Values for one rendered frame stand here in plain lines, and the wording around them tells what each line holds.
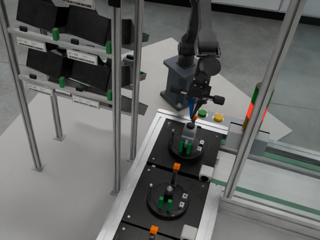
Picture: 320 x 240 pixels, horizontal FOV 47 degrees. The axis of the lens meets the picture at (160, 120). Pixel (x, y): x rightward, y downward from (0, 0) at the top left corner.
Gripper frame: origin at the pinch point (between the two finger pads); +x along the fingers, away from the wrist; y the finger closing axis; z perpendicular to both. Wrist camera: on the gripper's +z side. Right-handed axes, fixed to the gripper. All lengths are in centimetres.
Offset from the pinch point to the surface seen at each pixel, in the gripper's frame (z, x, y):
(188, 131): -4.1, 8.4, 0.0
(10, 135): -11, 31, -71
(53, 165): -5, 36, -48
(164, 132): -16.4, 13.1, -10.4
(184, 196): 8.3, 27.7, 4.9
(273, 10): -312, -107, 32
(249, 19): -311, -92, 9
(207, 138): -19.2, 11.0, 6.7
